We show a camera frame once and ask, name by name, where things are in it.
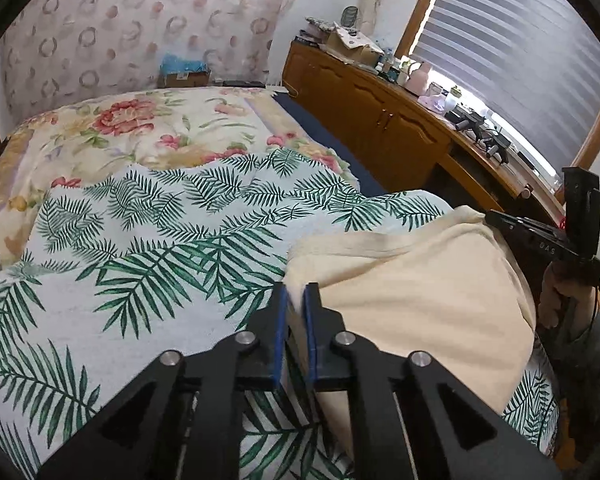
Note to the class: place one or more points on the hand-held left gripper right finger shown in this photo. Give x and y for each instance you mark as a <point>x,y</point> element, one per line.
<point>311,345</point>

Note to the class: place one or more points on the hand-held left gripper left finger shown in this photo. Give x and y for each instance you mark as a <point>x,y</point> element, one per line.
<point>280,345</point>

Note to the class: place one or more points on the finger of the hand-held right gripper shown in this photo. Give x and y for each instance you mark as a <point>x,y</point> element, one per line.
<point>520,227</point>

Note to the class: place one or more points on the beige printed T-shirt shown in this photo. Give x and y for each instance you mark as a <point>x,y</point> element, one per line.
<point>405,300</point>

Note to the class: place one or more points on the person's right forearm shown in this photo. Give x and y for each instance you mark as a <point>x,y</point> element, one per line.
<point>595,360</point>

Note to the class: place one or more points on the person's right hand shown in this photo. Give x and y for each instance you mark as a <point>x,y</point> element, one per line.
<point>562,305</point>

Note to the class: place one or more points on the black tool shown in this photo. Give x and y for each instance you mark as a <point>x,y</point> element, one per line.
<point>480,132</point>

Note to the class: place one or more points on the white plastic bottle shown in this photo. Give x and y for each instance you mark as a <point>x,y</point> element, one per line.
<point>453,101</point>

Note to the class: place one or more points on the leaf print blanket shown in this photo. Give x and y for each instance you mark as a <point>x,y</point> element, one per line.
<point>155,260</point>

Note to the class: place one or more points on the pale purple bag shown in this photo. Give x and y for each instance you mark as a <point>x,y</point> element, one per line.
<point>435,102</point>

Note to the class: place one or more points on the grey window blind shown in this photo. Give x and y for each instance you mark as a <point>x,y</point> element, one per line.
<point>520,50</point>

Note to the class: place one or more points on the pink jug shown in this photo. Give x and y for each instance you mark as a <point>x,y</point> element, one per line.
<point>420,80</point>

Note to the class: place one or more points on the wooden sideboard cabinet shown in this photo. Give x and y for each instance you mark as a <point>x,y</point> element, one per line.
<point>370,120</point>

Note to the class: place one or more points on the navy mattress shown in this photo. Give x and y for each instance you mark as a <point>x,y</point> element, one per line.
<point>330,145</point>

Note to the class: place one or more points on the open cardboard box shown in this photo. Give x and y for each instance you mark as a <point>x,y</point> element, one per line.
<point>352,47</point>

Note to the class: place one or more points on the floral blanket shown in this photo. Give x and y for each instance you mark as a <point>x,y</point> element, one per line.
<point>130,120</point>

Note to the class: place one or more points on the green ribbed jar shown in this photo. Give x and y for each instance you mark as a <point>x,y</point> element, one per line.
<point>350,16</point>

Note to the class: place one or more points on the small brown cardboard box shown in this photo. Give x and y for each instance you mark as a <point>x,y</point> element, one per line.
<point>185,79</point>

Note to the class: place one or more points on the circle pattern sheer curtain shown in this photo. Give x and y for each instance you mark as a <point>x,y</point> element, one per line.
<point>130,25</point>

